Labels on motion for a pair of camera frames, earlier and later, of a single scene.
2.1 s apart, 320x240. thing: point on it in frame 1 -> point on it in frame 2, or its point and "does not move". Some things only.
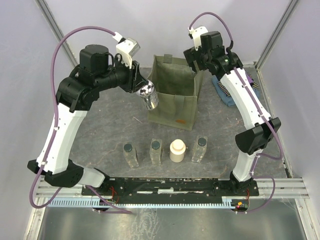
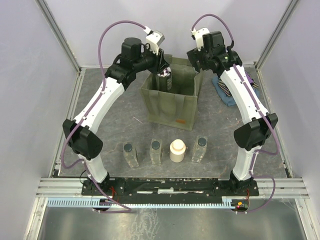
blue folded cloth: (227, 98) does not move
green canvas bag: (177, 83) does not move
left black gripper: (135, 79) -> (160, 63)
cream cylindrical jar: (177, 151) does not move
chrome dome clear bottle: (149, 96) -> (165, 80)
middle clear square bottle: (156, 151) does not move
